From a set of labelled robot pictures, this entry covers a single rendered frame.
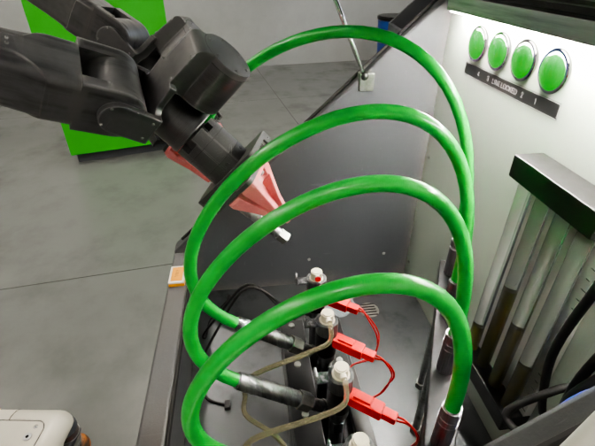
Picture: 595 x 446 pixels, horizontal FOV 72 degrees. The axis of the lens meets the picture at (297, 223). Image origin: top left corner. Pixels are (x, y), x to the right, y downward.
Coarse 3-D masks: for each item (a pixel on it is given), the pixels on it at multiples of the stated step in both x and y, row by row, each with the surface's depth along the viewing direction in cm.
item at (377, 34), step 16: (304, 32) 48; (320, 32) 47; (336, 32) 47; (352, 32) 46; (368, 32) 46; (384, 32) 46; (272, 48) 50; (288, 48) 49; (400, 48) 46; (416, 48) 46; (256, 64) 51; (432, 64) 46; (448, 80) 46; (448, 96) 47; (464, 112) 48; (464, 128) 49; (464, 144) 50
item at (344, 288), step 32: (320, 288) 26; (352, 288) 26; (384, 288) 26; (416, 288) 27; (256, 320) 27; (288, 320) 27; (448, 320) 29; (224, 352) 28; (192, 384) 30; (192, 416) 31; (448, 416) 36
